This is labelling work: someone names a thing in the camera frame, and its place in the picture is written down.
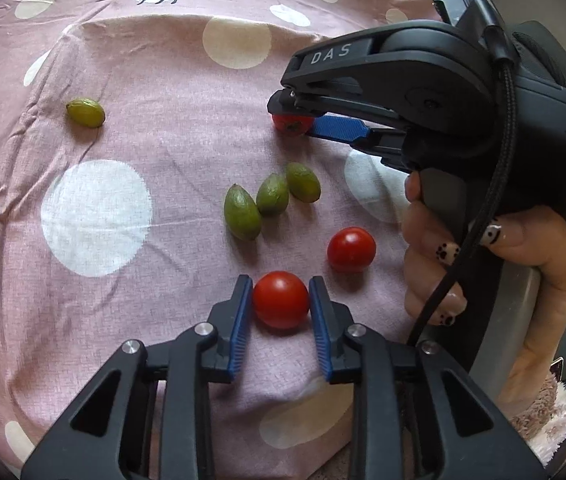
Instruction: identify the cherry tomato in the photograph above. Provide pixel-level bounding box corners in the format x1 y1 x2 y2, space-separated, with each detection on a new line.
252 271 310 330
272 114 314 136
327 226 376 273

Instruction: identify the person right hand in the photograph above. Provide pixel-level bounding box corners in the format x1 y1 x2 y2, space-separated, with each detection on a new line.
402 172 566 415

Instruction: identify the cherry tomato behind lemon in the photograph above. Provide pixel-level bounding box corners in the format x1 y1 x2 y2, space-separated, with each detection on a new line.
272 114 314 136

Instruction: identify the green olive right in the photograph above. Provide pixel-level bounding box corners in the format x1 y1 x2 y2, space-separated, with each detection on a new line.
285 162 322 204

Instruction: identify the green olive middle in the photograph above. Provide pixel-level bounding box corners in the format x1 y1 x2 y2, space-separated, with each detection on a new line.
256 174 289 216

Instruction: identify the green olive near lemon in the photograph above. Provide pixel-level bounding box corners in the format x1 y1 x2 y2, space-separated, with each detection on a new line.
223 184 262 242

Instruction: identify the pink polka dot tablecloth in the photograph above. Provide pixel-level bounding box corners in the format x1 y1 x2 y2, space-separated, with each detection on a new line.
0 0 434 472

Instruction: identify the green olive far left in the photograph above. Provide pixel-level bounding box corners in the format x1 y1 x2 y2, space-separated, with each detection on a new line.
66 98 106 129

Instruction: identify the black braided cable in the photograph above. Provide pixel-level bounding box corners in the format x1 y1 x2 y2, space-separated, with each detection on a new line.
404 0 520 348

